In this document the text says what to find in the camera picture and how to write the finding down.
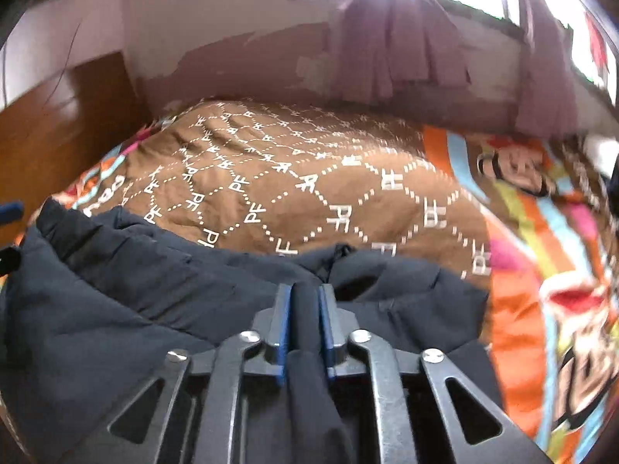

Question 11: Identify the dangling wall cable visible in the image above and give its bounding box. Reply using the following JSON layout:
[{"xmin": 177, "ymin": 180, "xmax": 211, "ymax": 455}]
[{"xmin": 43, "ymin": 19, "xmax": 86, "ymax": 107}]

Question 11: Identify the dark navy padded jacket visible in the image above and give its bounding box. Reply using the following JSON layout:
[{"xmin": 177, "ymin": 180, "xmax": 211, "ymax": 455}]
[{"xmin": 1, "ymin": 200, "xmax": 501, "ymax": 463}]

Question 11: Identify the brown patterned bed cover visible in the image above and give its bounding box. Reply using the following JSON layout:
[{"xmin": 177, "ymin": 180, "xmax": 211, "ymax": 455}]
[{"xmin": 29, "ymin": 101, "xmax": 618, "ymax": 463}]

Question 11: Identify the pink curtain left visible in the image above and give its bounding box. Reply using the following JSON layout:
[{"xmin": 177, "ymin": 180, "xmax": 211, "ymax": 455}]
[{"xmin": 330, "ymin": 0, "xmax": 470, "ymax": 105}]

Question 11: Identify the pink curtain right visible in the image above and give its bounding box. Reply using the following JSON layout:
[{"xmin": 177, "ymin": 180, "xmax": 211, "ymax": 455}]
[{"xmin": 515, "ymin": 0, "xmax": 577, "ymax": 139}]

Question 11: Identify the wooden headboard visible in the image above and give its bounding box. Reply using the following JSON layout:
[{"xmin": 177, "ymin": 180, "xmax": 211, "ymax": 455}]
[{"xmin": 1, "ymin": 53, "xmax": 151, "ymax": 245}]

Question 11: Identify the pink curtain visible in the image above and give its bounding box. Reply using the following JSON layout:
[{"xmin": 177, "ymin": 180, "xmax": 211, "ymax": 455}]
[
  {"xmin": 515, "ymin": 0, "xmax": 577, "ymax": 139},
  {"xmin": 330, "ymin": 0, "xmax": 470, "ymax": 105}
]

